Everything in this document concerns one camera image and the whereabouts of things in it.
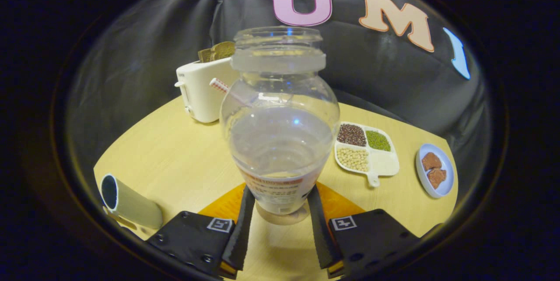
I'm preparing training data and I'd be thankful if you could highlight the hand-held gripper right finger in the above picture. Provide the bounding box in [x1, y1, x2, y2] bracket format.
[308, 181, 421, 281]

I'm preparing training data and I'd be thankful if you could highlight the pile of yellow soybeans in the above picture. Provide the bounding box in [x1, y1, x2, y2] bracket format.
[336, 147, 370, 172]

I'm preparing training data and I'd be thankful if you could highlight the white toaster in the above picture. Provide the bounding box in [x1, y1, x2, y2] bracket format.
[174, 57, 240, 124]

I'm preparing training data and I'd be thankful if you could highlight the pile of white rice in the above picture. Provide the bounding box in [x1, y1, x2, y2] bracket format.
[370, 150, 399, 176]

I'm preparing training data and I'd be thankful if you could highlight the black backdrop cloth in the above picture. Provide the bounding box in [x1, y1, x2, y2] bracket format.
[66, 0, 491, 198]

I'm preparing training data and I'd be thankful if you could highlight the brown cookie piece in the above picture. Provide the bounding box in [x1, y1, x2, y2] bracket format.
[427, 169, 447, 189]
[422, 152, 442, 171]

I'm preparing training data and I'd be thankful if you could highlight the clear plastic juice bottle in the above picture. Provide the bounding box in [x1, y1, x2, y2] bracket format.
[220, 26, 341, 225]

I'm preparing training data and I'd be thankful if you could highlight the small pale blue plate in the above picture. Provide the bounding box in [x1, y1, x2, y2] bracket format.
[415, 143, 455, 199]

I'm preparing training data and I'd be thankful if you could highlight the wooden table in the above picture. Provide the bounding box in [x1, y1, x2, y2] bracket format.
[93, 95, 459, 281]

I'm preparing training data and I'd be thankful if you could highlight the pile of green mung beans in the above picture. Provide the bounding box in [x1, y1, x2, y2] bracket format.
[366, 130, 392, 152]

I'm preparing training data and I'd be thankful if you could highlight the pile of dark red beans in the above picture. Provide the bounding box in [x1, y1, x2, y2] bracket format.
[337, 124, 367, 147]

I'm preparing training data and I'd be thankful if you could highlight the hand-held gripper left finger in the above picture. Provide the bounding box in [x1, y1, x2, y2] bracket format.
[147, 183, 256, 281]

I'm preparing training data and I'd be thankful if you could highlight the white divided plate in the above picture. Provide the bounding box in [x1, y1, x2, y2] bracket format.
[334, 122, 400, 188]

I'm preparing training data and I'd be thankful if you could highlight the cream cup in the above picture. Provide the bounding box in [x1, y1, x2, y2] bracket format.
[100, 173, 164, 230]

